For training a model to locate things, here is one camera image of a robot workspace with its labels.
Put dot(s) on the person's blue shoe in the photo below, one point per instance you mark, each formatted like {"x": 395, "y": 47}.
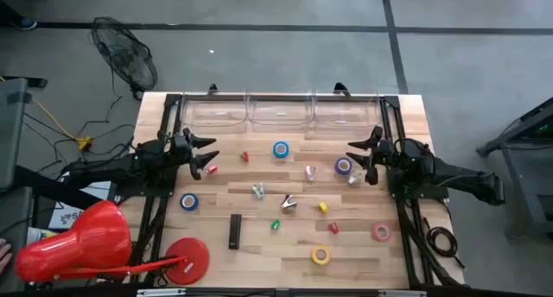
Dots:
{"x": 21, "y": 24}

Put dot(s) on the black table clamp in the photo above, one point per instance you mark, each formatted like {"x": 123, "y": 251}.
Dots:
{"x": 341, "y": 89}
{"x": 212, "y": 89}

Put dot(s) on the clear plastic bin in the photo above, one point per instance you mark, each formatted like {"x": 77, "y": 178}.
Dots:
{"x": 345, "y": 115}
{"x": 216, "y": 115}
{"x": 281, "y": 115}

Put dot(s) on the yellow mini stapler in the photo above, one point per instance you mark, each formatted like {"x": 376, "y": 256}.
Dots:
{"x": 323, "y": 207}

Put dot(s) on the dark blue tape roll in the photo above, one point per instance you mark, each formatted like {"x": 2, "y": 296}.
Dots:
{"x": 182, "y": 202}

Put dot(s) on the red desk lamp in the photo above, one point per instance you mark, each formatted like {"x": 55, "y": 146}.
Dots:
{"x": 86, "y": 241}

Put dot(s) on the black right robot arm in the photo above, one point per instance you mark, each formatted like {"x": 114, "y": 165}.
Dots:
{"x": 458, "y": 174}

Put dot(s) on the white plastic bottle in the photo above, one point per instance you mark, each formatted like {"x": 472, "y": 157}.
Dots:
{"x": 36, "y": 235}

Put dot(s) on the pink tape roll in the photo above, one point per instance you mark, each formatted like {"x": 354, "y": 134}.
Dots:
{"x": 376, "y": 232}

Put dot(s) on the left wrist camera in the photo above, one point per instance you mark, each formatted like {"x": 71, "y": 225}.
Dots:
{"x": 180, "y": 140}

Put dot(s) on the black floor fan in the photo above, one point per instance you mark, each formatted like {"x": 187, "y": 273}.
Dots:
{"x": 124, "y": 53}

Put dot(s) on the light blue tape roll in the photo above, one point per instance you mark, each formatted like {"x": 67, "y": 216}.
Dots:
{"x": 275, "y": 150}

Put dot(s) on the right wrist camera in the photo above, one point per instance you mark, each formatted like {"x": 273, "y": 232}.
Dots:
{"x": 385, "y": 147}

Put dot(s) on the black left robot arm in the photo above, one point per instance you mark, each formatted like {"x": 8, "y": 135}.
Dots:
{"x": 112, "y": 167}

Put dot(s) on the teal staple remover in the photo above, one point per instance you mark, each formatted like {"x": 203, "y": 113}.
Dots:
{"x": 258, "y": 191}

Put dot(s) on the grey metal mounting rail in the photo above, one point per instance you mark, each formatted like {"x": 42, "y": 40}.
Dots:
{"x": 276, "y": 293}

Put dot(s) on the person's hand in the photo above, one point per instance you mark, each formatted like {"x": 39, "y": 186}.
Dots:
{"x": 4, "y": 256}

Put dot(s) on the green mini stapler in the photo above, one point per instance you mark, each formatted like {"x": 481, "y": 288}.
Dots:
{"x": 275, "y": 224}

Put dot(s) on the grey storage case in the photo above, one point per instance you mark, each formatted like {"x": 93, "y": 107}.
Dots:
{"x": 10, "y": 133}
{"x": 13, "y": 219}

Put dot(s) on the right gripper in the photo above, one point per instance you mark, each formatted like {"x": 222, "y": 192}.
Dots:
{"x": 376, "y": 159}

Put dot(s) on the yellow tape roll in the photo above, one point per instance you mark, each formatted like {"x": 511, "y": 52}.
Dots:
{"x": 314, "y": 255}

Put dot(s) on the grey metal cart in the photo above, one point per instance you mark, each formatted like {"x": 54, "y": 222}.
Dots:
{"x": 518, "y": 180}

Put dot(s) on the long black stapler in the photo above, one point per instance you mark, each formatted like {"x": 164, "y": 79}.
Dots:
{"x": 235, "y": 232}

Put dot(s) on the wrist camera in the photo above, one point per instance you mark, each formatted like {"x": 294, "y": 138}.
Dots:
{"x": 385, "y": 147}
{"x": 180, "y": 140}

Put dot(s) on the red mini stapler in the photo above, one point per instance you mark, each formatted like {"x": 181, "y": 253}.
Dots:
{"x": 211, "y": 169}
{"x": 333, "y": 228}
{"x": 245, "y": 157}

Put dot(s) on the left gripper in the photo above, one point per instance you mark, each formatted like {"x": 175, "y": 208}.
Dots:
{"x": 183, "y": 157}

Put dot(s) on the white printed box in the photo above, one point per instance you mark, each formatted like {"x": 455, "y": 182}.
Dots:
{"x": 69, "y": 217}

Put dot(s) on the purple tape roll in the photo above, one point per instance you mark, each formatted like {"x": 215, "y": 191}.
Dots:
{"x": 343, "y": 159}

